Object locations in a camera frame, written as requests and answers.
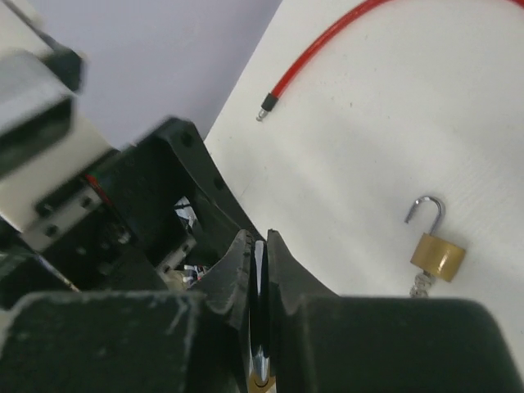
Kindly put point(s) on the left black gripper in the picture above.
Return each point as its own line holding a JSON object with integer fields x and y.
{"x": 112, "y": 224}

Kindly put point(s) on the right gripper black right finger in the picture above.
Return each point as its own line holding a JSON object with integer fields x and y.
{"x": 322, "y": 342}

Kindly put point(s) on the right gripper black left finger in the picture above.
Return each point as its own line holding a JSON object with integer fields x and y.
{"x": 135, "y": 341}

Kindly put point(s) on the long shackle brass padlock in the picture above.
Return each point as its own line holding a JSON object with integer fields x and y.
{"x": 261, "y": 378}

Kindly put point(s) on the red cable lock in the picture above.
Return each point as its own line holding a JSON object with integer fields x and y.
{"x": 413, "y": 40}

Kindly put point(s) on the keys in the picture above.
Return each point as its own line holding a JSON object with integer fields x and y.
{"x": 422, "y": 284}

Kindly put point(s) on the small brass padlock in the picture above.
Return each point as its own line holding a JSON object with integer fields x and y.
{"x": 434, "y": 255}

